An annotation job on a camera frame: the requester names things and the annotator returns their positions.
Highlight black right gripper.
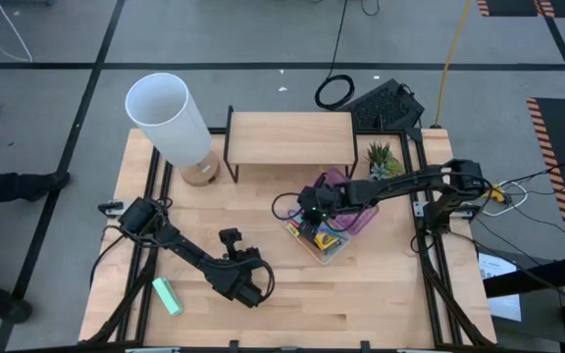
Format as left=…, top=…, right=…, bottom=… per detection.
left=295, top=184, right=347, bottom=245

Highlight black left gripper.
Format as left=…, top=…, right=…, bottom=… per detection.
left=208, top=227, right=267, bottom=309

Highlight clear pencil case purple lid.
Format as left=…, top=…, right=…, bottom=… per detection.
left=282, top=166, right=381, bottom=266

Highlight mint green stapler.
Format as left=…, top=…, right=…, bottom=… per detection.
left=151, top=277, right=184, bottom=317

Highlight wooden shelf riser black legs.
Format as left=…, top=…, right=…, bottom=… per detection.
left=223, top=105, right=360, bottom=185

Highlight succulent plant in black pot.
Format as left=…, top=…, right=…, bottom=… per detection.
left=366, top=141, right=406, bottom=181

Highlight white shade lamp wooden base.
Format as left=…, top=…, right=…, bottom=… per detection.
left=124, top=72, right=222, bottom=187

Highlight black perforated computer box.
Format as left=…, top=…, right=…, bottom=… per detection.
left=338, top=77, right=426, bottom=131

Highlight white paper sheet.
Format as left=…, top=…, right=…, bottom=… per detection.
left=477, top=252, right=523, bottom=323

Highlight black metal beam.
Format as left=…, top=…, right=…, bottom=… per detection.
left=483, top=253, right=565, bottom=299

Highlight large hazard-striped black mat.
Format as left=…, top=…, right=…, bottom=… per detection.
left=526, top=96, right=565, bottom=256

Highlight small hazard-striped black mat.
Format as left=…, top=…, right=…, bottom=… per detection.
left=477, top=0, right=565, bottom=20

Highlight black metal table frame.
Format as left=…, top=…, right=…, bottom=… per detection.
left=78, top=126, right=497, bottom=353

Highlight black coiled floor cable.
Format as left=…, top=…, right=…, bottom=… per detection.
left=314, top=0, right=356, bottom=112

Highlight yellow extension cable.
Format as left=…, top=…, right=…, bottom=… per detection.
left=432, top=0, right=475, bottom=129

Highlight white floor cable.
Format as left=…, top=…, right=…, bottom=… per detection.
left=0, top=0, right=33, bottom=64

